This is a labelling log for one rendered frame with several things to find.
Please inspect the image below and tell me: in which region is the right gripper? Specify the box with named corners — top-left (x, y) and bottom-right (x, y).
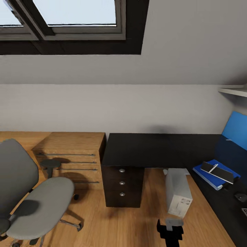
top-left (157, 220), bottom-right (183, 243)

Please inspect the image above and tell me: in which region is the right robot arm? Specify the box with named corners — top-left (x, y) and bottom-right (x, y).
top-left (157, 219), bottom-right (184, 247)

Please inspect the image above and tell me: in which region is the notebook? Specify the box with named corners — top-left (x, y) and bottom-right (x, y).
top-left (201, 162), bottom-right (234, 184)

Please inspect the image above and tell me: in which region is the folder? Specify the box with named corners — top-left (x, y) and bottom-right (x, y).
top-left (193, 160), bottom-right (241, 191)

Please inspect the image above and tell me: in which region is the mouse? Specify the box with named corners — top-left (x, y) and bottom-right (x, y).
top-left (234, 192), bottom-right (247, 203)

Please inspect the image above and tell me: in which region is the swivel chair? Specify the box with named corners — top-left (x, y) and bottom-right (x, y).
top-left (0, 138), bottom-right (82, 247)

